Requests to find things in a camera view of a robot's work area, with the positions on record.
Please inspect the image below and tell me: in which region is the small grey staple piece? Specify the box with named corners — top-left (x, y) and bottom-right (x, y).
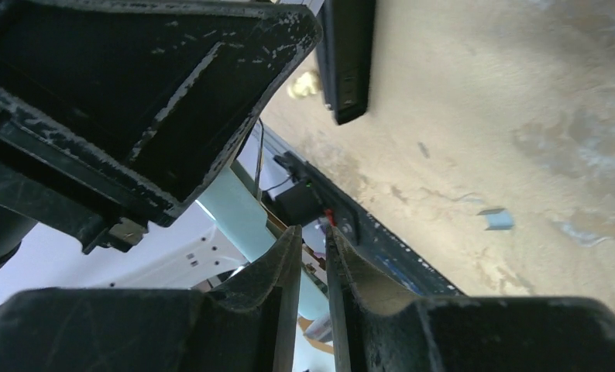
top-left (478, 208), bottom-right (515, 231)

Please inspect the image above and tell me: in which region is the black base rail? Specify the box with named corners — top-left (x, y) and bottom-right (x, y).
top-left (266, 152), bottom-right (464, 295)

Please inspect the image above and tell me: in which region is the light blue stapler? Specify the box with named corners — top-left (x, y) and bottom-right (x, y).
top-left (198, 168), bottom-right (329, 320)

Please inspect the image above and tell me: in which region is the black stapler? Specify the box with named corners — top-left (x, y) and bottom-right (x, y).
top-left (316, 0), bottom-right (376, 125)

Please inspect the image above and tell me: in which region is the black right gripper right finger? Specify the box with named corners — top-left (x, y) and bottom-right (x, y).
top-left (326, 227), bottom-right (615, 371)

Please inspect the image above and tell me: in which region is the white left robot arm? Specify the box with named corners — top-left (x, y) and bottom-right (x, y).
top-left (0, 1), bottom-right (321, 302)

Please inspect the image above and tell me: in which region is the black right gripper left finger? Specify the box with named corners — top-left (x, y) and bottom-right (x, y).
top-left (0, 226), bottom-right (302, 371)

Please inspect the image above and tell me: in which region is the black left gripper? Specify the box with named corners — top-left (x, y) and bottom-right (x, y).
top-left (0, 1), bottom-right (321, 254)

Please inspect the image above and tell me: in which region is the aluminium frame rail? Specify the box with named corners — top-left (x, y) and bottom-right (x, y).
top-left (230, 122), bottom-right (294, 209)

